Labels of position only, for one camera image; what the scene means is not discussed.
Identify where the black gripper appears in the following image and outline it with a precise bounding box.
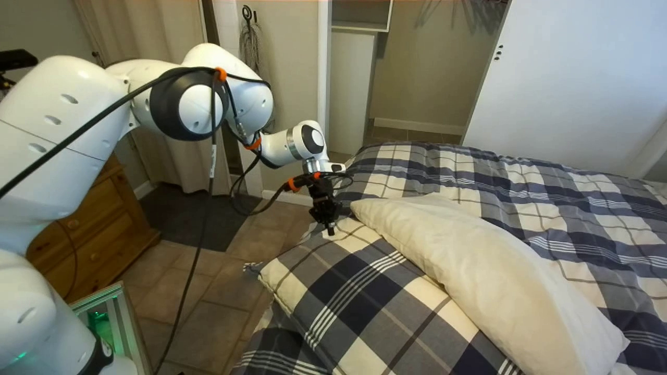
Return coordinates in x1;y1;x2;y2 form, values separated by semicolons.
298;168;354;238

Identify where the large checked pillow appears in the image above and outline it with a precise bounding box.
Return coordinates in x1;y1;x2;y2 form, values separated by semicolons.
256;215;523;375

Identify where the white pillow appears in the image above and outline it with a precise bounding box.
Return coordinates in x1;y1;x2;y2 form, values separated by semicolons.
348;194;632;375

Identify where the dark floor mat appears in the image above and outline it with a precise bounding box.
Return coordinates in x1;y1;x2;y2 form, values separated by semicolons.
138;184;263;254

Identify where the beige curtain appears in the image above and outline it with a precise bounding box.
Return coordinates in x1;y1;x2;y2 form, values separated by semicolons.
70;0;235;198

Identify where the bed with plaid comforter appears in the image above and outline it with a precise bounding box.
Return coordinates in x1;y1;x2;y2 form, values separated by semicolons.
232;141;667;375

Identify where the wooden dresser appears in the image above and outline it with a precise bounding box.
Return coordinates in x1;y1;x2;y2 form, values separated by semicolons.
27;154;162;306

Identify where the white closet door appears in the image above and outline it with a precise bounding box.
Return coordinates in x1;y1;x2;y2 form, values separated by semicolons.
460;0;667;178

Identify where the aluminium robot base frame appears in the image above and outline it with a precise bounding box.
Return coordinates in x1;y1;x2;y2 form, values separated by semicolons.
68;279;151;375

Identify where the black camera stand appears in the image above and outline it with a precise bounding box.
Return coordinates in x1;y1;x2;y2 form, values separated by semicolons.
0;48;39;91

